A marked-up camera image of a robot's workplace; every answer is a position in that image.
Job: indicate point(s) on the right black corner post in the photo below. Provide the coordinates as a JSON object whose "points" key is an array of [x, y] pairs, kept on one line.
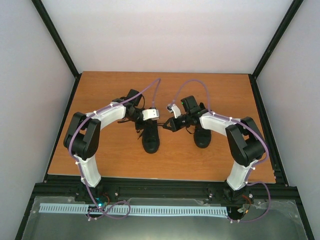
{"points": [[284, 24]]}

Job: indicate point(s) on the left black corner post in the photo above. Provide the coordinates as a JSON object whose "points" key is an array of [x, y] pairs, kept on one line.
{"points": [[46, 19]]}

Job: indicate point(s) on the grey metal base plate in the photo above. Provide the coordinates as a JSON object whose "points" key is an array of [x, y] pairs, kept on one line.
{"points": [[162, 225]]}

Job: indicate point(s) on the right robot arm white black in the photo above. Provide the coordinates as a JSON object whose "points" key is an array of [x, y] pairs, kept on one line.
{"points": [[245, 141]]}

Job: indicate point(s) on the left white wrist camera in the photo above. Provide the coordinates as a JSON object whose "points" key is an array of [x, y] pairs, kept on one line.
{"points": [[151, 114]]}

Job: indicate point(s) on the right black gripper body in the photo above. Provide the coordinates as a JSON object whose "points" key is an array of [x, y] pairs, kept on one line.
{"points": [[185, 123]]}

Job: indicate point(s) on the black sneaker with laces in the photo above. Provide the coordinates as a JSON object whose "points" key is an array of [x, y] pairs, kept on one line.
{"points": [[202, 137]]}

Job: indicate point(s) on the black sneaker one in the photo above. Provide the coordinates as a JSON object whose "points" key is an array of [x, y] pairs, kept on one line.
{"points": [[150, 137]]}

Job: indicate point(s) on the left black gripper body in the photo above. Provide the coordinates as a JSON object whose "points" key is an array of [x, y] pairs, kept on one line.
{"points": [[144, 124]]}

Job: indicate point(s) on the white slotted cable duct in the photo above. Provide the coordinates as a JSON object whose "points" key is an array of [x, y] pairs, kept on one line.
{"points": [[136, 210]]}

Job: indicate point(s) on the black corner post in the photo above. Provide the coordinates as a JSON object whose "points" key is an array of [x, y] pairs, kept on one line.
{"points": [[284, 24], [46, 19]]}

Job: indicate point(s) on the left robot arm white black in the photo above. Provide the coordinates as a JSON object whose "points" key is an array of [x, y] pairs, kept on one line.
{"points": [[83, 134]]}

